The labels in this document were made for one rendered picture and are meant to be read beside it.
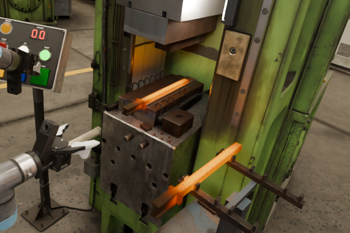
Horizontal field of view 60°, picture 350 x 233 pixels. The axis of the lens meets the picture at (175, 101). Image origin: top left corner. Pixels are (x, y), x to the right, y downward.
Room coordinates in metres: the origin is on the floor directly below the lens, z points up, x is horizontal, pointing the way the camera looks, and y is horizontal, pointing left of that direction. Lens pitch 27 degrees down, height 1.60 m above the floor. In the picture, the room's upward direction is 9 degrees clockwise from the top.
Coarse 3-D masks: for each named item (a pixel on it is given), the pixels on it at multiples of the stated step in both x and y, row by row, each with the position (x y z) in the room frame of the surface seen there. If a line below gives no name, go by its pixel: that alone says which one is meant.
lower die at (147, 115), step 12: (156, 84) 1.37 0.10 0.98; (168, 84) 1.37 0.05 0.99; (192, 84) 1.42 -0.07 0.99; (120, 96) 1.18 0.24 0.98; (132, 96) 1.18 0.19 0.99; (144, 96) 1.20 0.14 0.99; (168, 96) 1.24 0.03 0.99; (180, 96) 1.26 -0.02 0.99; (120, 108) 1.17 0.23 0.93; (156, 108) 1.11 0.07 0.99; (168, 108) 1.17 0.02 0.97; (144, 120) 1.11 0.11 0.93
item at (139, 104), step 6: (174, 84) 1.34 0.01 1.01; (180, 84) 1.36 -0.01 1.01; (162, 90) 1.25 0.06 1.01; (168, 90) 1.27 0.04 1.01; (150, 96) 1.18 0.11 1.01; (156, 96) 1.19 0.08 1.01; (132, 102) 1.09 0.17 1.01; (138, 102) 1.09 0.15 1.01; (144, 102) 1.10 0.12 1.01; (126, 108) 1.03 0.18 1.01; (132, 108) 1.05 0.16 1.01; (138, 108) 1.09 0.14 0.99; (144, 108) 1.10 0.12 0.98; (126, 114) 1.03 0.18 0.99
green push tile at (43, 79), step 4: (40, 68) 1.21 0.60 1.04; (44, 68) 1.21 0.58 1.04; (40, 72) 1.20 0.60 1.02; (44, 72) 1.20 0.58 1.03; (48, 72) 1.20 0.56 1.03; (32, 76) 1.19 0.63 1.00; (36, 76) 1.19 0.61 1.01; (40, 76) 1.19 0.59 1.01; (44, 76) 1.19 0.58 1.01; (48, 76) 1.20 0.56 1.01; (32, 80) 1.18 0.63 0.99; (36, 80) 1.18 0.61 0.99; (40, 80) 1.18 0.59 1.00; (44, 80) 1.18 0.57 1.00; (40, 84) 1.17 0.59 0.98; (44, 84) 1.17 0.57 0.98
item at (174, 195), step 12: (216, 156) 0.84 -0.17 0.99; (228, 156) 0.85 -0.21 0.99; (204, 168) 0.77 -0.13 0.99; (216, 168) 0.80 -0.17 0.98; (192, 180) 0.70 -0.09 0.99; (168, 192) 0.63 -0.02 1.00; (180, 192) 0.64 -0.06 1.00; (156, 204) 0.58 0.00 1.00; (168, 204) 0.61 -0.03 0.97; (156, 216) 0.57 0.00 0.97
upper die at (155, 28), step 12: (132, 12) 1.16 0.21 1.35; (144, 12) 1.14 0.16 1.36; (132, 24) 1.16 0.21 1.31; (144, 24) 1.13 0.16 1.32; (156, 24) 1.11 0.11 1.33; (168, 24) 1.09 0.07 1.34; (180, 24) 1.16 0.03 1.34; (192, 24) 1.24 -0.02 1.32; (204, 24) 1.34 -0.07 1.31; (216, 24) 1.45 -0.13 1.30; (144, 36) 1.13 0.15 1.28; (156, 36) 1.10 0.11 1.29; (168, 36) 1.10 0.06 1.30; (180, 36) 1.17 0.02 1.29; (192, 36) 1.26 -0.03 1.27
